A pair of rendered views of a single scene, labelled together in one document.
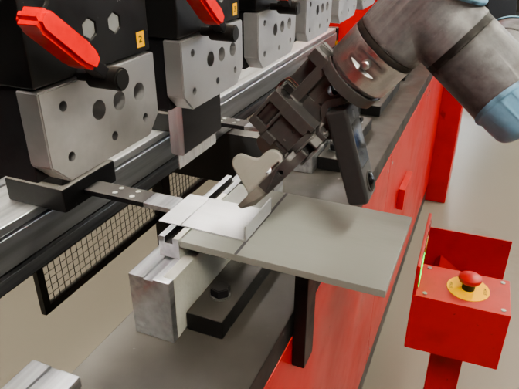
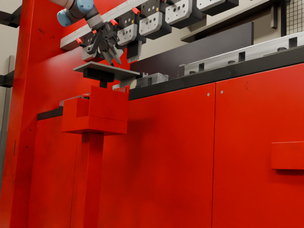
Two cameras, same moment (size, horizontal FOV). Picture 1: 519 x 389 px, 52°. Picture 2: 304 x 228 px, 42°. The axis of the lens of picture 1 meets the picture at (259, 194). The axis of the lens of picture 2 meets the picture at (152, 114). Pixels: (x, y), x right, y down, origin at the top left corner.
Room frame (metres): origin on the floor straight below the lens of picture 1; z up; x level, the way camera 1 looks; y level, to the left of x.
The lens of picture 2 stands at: (1.73, -1.52, 0.51)
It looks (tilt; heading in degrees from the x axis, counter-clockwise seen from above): 9 degrees up; 120
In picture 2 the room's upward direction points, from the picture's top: 3 degrees clockwise
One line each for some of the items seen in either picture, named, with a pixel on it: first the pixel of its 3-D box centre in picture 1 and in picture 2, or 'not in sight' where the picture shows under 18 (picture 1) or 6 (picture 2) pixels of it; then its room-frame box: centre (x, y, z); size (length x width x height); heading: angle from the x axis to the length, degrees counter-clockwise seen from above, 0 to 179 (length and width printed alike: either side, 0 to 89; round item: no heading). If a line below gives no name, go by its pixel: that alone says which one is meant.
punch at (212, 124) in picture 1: (196, 122); (134, 52); (0.67, 0.08, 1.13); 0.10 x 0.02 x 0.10; 157
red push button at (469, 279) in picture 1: (469, 283); (87, 98); (0.77, -0.37, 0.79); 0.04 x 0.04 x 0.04
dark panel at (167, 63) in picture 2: not in sight; (179, 80); (0.66, 0.64, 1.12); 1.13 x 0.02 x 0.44; 157
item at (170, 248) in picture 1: (205, 212); (133, 79); (0.68, 0.08, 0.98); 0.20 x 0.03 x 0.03; 157
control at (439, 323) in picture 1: (460, 285); (95, 108); (0.82, -0.38, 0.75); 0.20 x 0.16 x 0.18; 159
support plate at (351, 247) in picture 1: (300, 231); (106, 71); (0.61, -0.05, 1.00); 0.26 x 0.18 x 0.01; 67
